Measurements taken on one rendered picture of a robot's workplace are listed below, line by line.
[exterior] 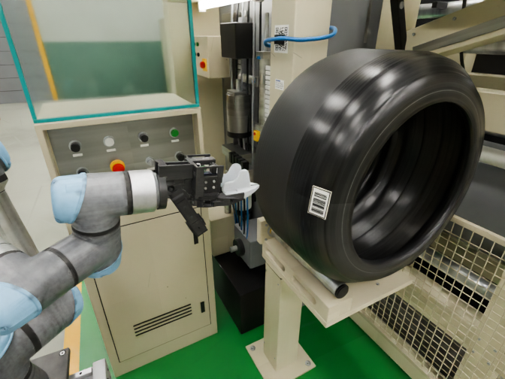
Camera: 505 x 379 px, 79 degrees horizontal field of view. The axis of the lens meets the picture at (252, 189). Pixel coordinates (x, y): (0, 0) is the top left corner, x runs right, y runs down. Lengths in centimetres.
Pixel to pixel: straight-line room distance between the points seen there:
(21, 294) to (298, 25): 87
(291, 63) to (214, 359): 148
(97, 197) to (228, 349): 147
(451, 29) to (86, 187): 101
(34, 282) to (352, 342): 169
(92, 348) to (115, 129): 127
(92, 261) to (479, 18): 107
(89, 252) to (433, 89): 70
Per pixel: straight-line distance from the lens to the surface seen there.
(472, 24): 110
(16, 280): 54
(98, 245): 57
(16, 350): 92
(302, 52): 99
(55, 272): 55
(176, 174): 55
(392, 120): 65
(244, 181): 60
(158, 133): 127
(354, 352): 194
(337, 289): 89
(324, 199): 61
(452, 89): 78
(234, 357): 185
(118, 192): 52
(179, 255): 148
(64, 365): 109
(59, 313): 95
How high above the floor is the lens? 152
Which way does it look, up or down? 27 degrees down
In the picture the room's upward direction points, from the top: straight up
